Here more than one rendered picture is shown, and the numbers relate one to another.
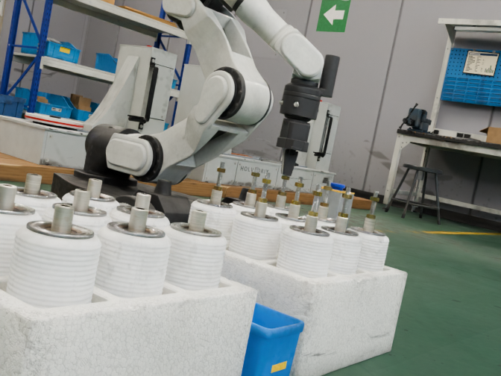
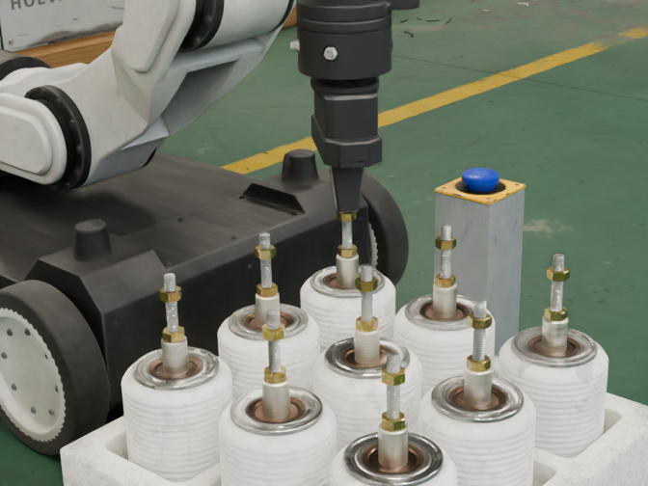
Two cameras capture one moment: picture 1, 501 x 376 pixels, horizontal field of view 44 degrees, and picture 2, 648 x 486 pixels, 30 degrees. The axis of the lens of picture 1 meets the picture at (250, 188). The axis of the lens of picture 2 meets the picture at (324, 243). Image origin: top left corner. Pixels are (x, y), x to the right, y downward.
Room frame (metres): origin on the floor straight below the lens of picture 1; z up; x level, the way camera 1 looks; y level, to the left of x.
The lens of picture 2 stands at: (0.36, -0.12, 0.74)
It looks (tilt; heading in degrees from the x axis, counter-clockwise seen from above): 22 degrees down; 4
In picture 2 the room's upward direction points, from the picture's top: 1 degrees counter-clockwise
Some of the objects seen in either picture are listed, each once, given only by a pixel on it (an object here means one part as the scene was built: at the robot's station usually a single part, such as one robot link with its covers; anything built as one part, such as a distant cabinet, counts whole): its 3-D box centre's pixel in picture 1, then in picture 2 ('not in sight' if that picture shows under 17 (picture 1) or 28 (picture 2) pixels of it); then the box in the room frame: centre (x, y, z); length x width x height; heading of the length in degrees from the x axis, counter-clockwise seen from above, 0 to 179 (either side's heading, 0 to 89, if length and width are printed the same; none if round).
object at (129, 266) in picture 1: (124, 298); not in sight; (0.81, 0.14, 0.16); 0.10 x 0.10 x 0.18
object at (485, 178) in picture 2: (336, 187); (480, 181); (1.59, -0.21, 0.32); 0.04 x 0.04 x 0.02
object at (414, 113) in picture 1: (417, 118); not in sight; (5.76, -1.37, 0.87); 0.41 x 0.17 x 0.25; 141
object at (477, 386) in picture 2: (341, 224); (477, 385); (1.24, -0.19, 0.26); 0.02 x 0.02 x 0.03
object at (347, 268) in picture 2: (280, 202); (347, 270); (1.48, -0.08, 0.26); 0.02 x 0.02 x 0.03
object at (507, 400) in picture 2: (339, 231); (476, 399); (1.24, -0.19, 0.25); 0.08 x 0.08 x 0.01
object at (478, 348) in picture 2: (344, 206); (478, 342); (1.24, -0.19, 0.30); 0.01 x 0.01 x 0.08
